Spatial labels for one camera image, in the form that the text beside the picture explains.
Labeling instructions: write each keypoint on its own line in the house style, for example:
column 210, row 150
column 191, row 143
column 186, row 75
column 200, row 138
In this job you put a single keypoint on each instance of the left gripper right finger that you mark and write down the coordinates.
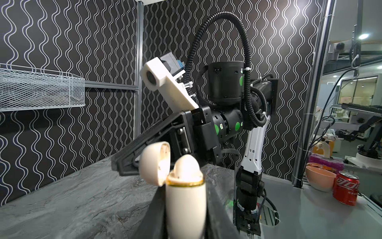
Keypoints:
column 218, row 224

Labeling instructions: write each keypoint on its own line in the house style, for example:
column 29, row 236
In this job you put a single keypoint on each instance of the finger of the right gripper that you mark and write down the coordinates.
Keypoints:
column 174, row 129

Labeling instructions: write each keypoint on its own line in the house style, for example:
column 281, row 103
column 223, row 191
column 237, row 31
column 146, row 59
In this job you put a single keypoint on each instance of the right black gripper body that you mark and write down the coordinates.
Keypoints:
column 196, row 136

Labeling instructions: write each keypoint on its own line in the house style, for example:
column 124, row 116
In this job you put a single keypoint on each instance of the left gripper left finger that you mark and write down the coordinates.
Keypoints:
column 153, row 225

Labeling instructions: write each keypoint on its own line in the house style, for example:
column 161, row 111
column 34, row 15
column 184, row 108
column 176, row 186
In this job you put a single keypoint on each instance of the cream earbud pair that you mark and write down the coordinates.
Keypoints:
column 187, row 169

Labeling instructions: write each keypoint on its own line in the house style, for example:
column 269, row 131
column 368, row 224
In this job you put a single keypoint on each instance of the cream earbud charging case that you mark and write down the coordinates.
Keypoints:
column 186, row 202

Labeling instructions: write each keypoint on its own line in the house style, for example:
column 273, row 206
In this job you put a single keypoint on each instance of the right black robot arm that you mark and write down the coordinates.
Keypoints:
column 237, row 103

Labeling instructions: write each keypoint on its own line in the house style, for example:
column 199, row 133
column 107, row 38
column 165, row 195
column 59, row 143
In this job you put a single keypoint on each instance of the pink bowl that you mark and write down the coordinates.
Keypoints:
column 320, row 179

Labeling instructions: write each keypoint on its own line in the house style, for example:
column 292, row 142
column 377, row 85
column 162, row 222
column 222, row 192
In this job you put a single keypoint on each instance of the purple snack packet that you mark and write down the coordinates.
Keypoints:
column 319, row 161

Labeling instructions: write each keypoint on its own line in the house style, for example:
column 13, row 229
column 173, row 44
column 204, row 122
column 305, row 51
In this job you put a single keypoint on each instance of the red soda can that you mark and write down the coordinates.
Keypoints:
column 346, row 188

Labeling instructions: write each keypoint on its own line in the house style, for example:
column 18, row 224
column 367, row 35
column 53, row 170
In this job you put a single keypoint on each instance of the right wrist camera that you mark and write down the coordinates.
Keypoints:
column 162, row 74

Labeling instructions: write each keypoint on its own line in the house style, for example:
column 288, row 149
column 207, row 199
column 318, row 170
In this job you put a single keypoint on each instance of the white wire mesh basket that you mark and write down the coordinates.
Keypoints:
column 27, row 88

